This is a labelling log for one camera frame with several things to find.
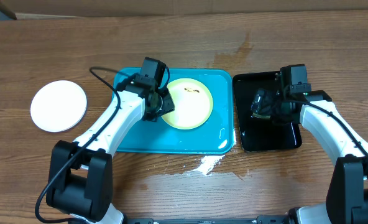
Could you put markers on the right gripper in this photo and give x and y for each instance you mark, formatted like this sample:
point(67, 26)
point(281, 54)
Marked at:
point(271, 99)

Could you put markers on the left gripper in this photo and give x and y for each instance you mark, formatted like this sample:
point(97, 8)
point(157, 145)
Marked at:
point(169, 105)

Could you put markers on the yellow plate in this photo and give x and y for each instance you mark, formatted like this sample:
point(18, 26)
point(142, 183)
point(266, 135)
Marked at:
point(193, 104)

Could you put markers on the black rectangular tray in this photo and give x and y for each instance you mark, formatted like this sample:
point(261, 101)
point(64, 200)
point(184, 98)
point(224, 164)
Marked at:
point(258, 134)

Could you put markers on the teal plastic tray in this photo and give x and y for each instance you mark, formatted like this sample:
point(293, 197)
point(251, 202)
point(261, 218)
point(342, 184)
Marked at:
point(215, 136)

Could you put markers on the white plate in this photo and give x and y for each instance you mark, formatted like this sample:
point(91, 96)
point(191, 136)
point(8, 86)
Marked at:
point(58, 106)

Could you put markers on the green yellow sponge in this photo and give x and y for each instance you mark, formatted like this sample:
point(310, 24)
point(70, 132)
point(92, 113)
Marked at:
point(261, 116)

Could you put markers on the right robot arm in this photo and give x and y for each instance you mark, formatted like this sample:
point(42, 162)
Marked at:
point(347, 198)

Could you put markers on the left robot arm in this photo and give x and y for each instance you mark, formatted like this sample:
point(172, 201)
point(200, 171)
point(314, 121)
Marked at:
point(80, 180)

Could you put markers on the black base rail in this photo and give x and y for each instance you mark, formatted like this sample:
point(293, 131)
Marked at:
point(261, 219)

